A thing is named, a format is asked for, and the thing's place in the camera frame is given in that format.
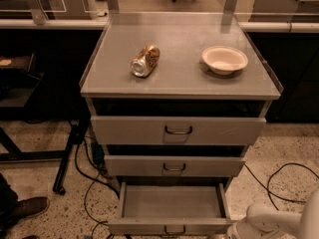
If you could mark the grey bottom drawer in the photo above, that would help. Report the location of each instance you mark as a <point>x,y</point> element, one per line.
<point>171,210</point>

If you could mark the grey drawer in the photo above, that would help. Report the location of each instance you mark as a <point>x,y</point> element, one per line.
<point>176,130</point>
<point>186,166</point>
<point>171,210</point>

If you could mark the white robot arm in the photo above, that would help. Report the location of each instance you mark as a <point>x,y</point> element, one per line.
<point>262,222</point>

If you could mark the grey middle drawer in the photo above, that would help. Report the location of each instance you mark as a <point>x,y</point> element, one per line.
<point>186,166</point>

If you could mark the grey drawer cabinet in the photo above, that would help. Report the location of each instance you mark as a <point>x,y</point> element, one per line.
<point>182,84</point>

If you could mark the grey top drawer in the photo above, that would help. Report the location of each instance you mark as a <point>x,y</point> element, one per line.
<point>176,130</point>

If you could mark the white paper bowl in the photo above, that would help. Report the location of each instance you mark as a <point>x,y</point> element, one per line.
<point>224,60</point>

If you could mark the crushed gold soda can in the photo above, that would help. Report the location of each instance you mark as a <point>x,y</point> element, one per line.
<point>145,61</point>

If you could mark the black table frame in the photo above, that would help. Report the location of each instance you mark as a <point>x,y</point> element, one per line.
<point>18,85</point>

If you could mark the white horizontal rail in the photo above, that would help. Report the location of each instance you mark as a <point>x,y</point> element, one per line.
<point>264,27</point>

